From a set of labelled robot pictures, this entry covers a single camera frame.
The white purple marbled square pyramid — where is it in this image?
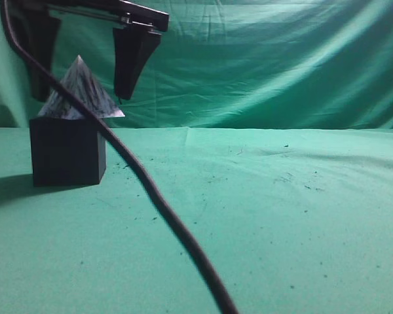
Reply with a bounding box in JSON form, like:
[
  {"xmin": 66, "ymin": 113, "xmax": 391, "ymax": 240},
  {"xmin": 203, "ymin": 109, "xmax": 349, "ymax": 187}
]
[{"xmin": 38, "ymin": 56, "xmax": 125, "ymax": 120}]

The green cloth backdrop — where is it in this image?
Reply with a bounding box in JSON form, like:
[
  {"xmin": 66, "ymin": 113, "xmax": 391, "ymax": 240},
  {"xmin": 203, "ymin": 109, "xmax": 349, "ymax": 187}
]
[{"xmin": 0, "ymin": 0, "xmax": 393, "ymax": 130}]

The dark purple cube block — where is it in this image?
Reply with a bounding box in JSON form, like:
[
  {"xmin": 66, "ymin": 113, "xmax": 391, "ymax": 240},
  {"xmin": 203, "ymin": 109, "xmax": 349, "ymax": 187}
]
[{"xmin": 29, "ymin": 116, "xmax": 106, "ymax": 186}]

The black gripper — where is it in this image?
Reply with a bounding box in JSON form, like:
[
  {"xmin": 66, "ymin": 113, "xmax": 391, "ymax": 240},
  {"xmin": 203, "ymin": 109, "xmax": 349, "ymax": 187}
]
[{"xmin": 9, "ymin": 1, "xmax": 169, "ymax": 100}]

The black cable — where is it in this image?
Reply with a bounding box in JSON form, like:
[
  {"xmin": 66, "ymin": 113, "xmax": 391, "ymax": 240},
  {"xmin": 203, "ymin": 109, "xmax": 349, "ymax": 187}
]
[{"xmin": 0, "ymin": 0, "xmax": 240, "ymax": 314}]

